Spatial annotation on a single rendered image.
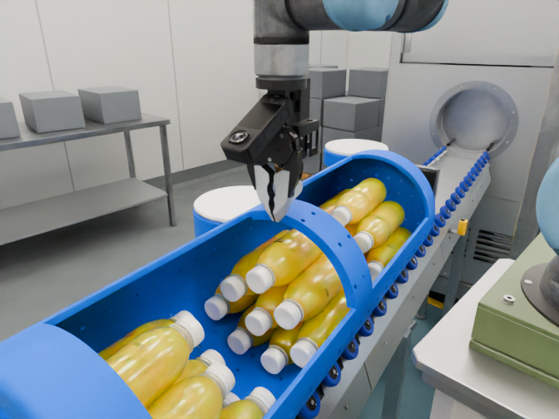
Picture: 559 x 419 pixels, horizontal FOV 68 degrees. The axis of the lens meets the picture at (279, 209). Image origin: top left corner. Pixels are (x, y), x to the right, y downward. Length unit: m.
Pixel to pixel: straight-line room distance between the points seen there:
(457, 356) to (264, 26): 0.46
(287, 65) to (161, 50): 3.84
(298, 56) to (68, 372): 0.43
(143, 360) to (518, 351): 0.40
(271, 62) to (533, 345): 0.44
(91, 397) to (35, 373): 0.05
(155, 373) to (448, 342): 0.34
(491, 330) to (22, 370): 0.46
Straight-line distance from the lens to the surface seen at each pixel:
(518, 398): 0.52
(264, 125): 0.54
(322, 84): 4.15
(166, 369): 0.49
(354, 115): 3.94
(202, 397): 0.50
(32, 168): 3.99
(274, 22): 0.56
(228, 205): 1.20
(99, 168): 4.18
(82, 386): 0.40
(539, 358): 0.53
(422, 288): 1.19
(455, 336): 0.57
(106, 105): 3.30
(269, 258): 0.64
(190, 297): 0.75
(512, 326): 0.52
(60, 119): 3.20
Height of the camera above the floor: 1.48
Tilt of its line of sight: 23 degrees down
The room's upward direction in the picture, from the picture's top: straight up
